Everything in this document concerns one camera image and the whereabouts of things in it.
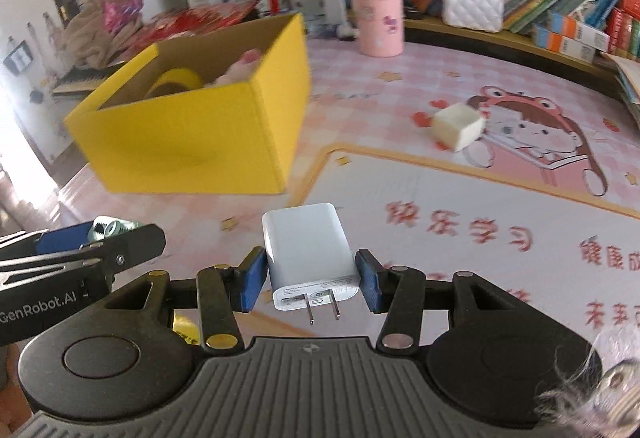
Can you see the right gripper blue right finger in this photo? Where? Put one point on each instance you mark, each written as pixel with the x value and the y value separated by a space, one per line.
pixel 397 292

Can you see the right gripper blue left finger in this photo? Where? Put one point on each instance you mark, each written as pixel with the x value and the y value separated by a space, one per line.
pixel 221 293

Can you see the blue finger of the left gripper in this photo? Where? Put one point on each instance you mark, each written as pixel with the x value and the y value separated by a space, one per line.
pixel 64 239

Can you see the white power adapter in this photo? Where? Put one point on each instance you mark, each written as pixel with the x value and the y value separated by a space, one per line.
pixel 310 261

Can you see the white eraser block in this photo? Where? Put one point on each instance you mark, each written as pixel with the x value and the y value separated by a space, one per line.
pixel 457 126

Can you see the yellow tape roll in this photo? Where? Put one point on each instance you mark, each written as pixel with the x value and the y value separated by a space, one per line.
pixel 174 81

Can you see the pink plush pig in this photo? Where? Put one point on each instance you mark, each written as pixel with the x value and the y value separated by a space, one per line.
pixel 240 70

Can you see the mint green small case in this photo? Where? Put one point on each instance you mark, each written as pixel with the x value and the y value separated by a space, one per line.
pixel 104 227

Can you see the pink cartoon table mat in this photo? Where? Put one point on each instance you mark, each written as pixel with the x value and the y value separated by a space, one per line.
pixel 544 204

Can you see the yellow cardboard box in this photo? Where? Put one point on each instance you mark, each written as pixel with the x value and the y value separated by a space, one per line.
pixel 235 139

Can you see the black Yamaha keyboard piano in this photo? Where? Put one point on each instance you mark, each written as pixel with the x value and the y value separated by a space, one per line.
pixel 80 82

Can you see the beige crumpled cloth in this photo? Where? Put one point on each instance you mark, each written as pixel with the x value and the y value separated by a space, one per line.
pixel 102 29

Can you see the red paper sheets pile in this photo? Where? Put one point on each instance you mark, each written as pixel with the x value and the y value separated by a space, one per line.
pixel 189 22

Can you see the orange white box lower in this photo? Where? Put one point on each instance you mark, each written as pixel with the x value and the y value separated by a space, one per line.
pixel 544 38

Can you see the orange white box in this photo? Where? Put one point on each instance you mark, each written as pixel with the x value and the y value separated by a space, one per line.
pixel 573 29
pixel 544 38

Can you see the white quilted pearl handbag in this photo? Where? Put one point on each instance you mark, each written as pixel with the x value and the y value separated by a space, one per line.
pixel 477 15

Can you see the pink cylindrical container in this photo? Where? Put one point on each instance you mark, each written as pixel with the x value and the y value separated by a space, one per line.
pixel 380 25

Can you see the orange white box upper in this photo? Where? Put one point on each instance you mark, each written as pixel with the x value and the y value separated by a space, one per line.
pixel 573 29

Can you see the stack of papers and notebooks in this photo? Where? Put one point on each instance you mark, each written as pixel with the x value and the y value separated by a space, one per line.
pixel 629 79

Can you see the red thick dictionary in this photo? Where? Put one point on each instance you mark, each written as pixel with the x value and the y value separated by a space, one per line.
pixel 623 29

